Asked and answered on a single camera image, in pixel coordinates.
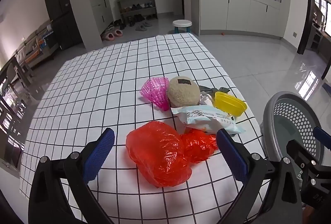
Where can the dark tall cabinet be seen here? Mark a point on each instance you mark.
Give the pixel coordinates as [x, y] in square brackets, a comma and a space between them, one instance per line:
[62, 12]

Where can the grey cloth scrap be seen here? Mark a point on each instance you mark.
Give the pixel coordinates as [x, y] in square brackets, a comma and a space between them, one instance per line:
[223, 89]

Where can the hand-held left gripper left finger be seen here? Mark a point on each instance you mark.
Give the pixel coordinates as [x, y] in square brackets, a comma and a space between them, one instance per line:
[100, 154]

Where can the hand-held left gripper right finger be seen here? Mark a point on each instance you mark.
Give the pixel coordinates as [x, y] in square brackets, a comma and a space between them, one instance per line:
[232, 154]

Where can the white black-grid tablecloth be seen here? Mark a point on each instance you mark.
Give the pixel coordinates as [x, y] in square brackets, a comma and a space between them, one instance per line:
[103, 79]

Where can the beige sofa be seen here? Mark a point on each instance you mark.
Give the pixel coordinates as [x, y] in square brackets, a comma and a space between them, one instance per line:
[33, 45]

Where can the grey shoe rack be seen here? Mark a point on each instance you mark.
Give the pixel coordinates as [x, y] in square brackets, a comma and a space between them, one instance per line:
[137, 11]

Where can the row of dark shoes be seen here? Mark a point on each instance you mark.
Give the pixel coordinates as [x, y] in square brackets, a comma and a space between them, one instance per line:
[137, 7]

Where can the white counter cabinet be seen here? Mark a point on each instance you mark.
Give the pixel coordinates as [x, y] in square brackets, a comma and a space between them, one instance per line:
[232, 12]

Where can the pink slipper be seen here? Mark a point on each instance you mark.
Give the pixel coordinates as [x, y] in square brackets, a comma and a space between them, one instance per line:
[108, 36]
[118, 32]

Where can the red plastic bag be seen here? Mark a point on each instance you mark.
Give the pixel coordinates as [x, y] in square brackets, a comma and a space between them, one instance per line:
[160, 151]

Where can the crumpled white wrapper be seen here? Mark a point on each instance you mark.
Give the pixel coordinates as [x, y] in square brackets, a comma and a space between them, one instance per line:
[206, 99]

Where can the white and blue wipes packet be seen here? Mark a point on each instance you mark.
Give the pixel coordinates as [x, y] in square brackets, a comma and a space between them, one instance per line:
[206, 118]

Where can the beige plush ball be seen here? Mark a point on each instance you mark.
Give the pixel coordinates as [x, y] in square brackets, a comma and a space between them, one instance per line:
[183, 92]

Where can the yellow plastic bowl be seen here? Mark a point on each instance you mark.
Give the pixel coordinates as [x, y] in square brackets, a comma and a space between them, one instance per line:
[230, 105]

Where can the grey perforated laundry basket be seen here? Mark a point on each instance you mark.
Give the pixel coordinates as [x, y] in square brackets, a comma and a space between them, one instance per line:
[284, 120]

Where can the pink plastic mesh basket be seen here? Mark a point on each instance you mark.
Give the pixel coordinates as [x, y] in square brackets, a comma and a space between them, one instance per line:
[152, 89]

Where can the white stool with teal legs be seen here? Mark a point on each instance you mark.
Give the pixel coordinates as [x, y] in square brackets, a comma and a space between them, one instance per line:
[182, 23]

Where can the grey slipper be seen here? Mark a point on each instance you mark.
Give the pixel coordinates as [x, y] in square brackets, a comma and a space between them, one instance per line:
[141, 28]
[147, 24]

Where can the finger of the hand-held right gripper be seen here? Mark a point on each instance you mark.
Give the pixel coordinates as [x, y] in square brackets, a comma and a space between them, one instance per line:
[301, 155]
[322, 135]

